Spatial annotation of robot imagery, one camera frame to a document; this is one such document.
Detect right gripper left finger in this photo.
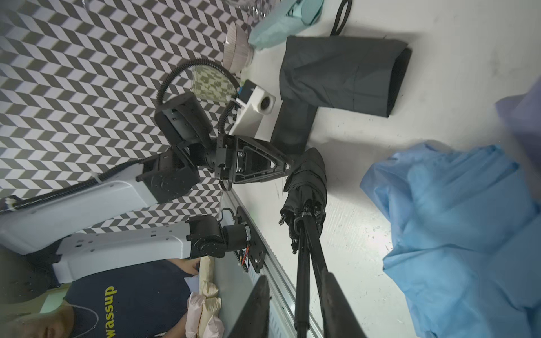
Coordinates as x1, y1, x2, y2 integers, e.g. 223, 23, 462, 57
228, 276, 271, 338

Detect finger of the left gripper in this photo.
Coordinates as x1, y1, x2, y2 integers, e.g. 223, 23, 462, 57
234, 139, 293, 184

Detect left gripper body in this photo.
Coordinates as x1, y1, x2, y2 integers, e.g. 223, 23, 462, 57
213, 134, 271, 185

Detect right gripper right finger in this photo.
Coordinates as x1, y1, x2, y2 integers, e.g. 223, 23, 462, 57
322, 272, 366, 338

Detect black sleeved umbrella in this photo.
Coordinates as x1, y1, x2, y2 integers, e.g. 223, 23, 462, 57
271, 1, 353, 156
280, 148, 327, 337

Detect black sleeve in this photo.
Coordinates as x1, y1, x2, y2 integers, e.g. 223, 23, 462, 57
280, 36, 412, 118

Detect blue sleeved umbrella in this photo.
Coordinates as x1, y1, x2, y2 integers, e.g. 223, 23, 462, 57
360, 143, 540, 337

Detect lavender sleeve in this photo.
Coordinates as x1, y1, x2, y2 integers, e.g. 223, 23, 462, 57
495, 79, 541, 171

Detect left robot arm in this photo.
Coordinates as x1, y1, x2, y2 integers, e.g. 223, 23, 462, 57
1, 59, 292, 293

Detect green drinking glass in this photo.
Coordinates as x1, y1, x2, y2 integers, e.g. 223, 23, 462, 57
191, 66, 236, 103

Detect ribbed glass bowl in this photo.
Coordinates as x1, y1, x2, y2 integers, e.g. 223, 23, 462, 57
223, 23, 254, 73

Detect person in navy shirt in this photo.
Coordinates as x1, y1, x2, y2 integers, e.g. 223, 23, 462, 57
1, 259, 199, 337

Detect mint umbrella at back left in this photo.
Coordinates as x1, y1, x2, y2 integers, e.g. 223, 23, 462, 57
248, 0, 324, 50

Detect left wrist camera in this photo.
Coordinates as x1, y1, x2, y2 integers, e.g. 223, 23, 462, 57
228, 80, 276, 137

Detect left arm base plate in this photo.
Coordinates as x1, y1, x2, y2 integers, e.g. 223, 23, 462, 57
235, 206, 268, 273

